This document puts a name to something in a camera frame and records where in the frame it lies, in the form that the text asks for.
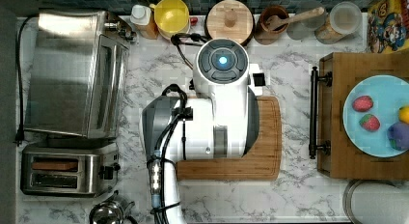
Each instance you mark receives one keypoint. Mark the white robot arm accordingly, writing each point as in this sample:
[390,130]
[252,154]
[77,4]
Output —
[221,121]

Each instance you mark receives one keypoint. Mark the black toaster lever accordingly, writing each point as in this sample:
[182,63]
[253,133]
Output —
[109,172]

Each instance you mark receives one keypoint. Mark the stainless steel toaster oven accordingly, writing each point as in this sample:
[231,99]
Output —
[76,85]

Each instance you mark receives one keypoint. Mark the silver two-slot toaster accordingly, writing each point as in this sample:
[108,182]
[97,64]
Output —
[69,172]

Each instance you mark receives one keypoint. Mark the bamboo cutting board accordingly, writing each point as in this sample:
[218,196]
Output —
[261,163]

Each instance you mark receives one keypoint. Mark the round wooden lid canister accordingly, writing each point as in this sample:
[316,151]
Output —
[230,19]

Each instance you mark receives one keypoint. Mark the brown jar with spoon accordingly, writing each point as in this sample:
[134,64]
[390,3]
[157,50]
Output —
[262,34]

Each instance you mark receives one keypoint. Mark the yellow mug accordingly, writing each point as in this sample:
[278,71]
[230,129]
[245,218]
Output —
[171,17]

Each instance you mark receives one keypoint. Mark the wooden spoon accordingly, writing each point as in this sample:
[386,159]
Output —
[295,17]

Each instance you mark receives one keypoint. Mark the white-capped amber bottle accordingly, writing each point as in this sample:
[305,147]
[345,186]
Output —
[141,17]

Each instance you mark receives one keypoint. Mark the steel pot with lid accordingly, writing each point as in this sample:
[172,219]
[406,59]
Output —
[114,210]

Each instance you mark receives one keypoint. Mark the wooden drawer box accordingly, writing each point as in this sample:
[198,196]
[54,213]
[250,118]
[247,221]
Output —
[345,161]

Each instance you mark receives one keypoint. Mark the red toy strawberry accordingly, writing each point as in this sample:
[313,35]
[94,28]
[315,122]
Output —
[362,104]
[369,122]

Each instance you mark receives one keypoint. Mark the brown toast slice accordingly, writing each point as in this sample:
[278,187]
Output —
[55,166]

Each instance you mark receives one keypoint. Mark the glass jar frosted lid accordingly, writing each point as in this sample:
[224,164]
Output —
[343,20]

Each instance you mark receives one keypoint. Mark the light blue plate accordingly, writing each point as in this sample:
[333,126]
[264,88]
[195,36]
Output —
[388,94]

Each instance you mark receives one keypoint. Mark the purple toy fruit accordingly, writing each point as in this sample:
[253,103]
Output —
[398,135]

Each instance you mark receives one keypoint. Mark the yellow toy fruit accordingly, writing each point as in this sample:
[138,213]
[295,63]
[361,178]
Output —
[403,114]

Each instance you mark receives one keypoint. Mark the cereal box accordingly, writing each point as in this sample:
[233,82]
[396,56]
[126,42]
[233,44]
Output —
[388,27]

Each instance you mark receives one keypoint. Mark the black drawer handle bar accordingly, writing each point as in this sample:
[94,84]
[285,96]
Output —
[314,147]

